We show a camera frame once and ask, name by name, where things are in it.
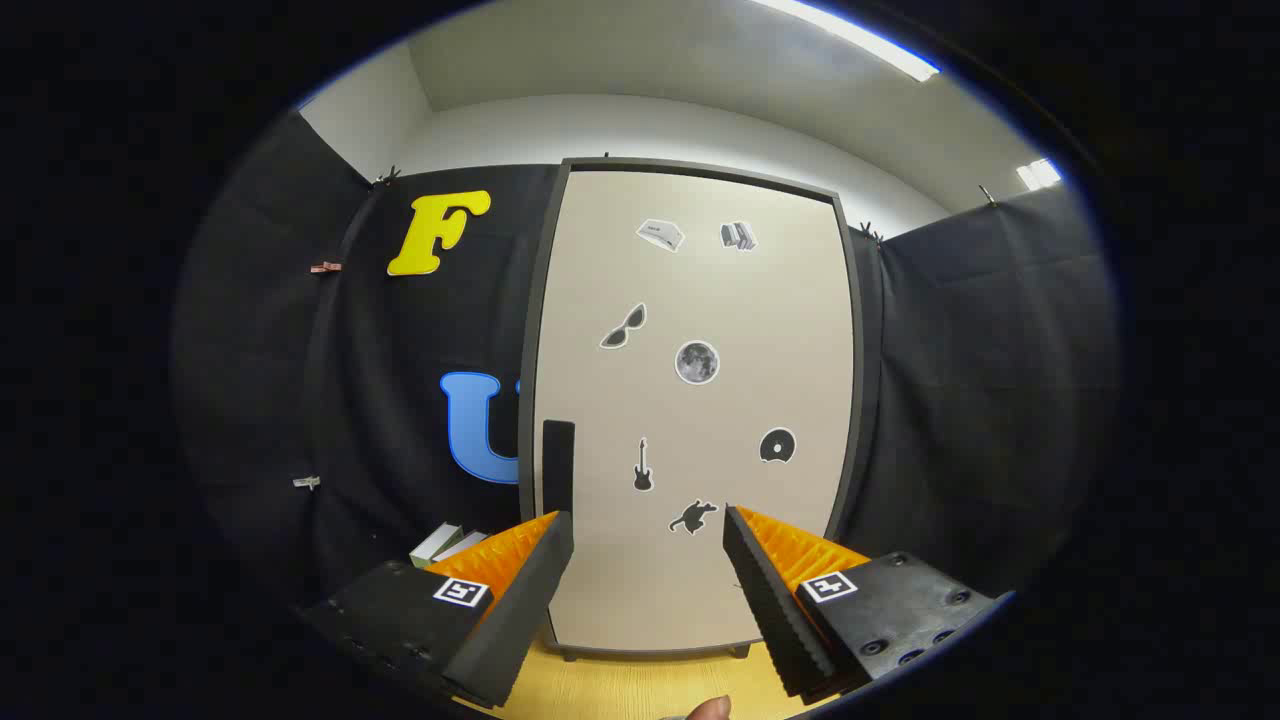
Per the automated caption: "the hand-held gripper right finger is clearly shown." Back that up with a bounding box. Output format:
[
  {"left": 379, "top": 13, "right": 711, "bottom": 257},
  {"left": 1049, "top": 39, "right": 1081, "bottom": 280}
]
[{"left": 722, "top": 505, "right": 1013, "bottom": 703}]

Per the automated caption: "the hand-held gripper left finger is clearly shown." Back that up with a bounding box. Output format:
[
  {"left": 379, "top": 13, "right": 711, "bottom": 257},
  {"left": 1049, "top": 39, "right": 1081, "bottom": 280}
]
[{"left": 300, "top": 510, "right": 576, "bottom": 711}]

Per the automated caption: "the black door handle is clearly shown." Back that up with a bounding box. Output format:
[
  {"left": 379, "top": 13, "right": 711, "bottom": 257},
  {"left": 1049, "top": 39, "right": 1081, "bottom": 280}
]
[{"left": 542, "top": 420, "right": 576, "bottom": 516}]

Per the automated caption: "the beige cabinet door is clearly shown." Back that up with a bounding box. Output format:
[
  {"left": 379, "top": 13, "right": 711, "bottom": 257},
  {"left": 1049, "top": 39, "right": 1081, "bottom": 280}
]
[{"left": 535, "top": 170, "right": 856, "bottom": 651}]

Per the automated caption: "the green spine book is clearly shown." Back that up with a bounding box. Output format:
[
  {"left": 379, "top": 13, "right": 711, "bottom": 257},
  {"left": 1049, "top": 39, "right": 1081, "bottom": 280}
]
[{"left": 410, "top": 522, "right": 464, "bottom": 566}]

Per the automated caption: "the grey cabinet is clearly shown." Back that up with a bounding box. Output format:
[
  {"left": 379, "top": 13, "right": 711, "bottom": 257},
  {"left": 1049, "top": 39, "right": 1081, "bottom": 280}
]
[{"left": 518, "top": 157, "right": 866, "bottom": 663}]

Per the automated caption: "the black backdrop cloth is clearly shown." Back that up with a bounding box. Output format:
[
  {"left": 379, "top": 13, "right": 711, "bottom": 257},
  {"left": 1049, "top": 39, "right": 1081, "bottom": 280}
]
[{"left": 170, "top": 110, "right": 1121, "bottom": 621}]

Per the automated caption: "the long ceiling light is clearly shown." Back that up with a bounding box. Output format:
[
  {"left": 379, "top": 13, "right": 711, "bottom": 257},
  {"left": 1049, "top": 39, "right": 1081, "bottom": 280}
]
[{"left": 750, "top": 0, "right": 941, "bottom": 81}]

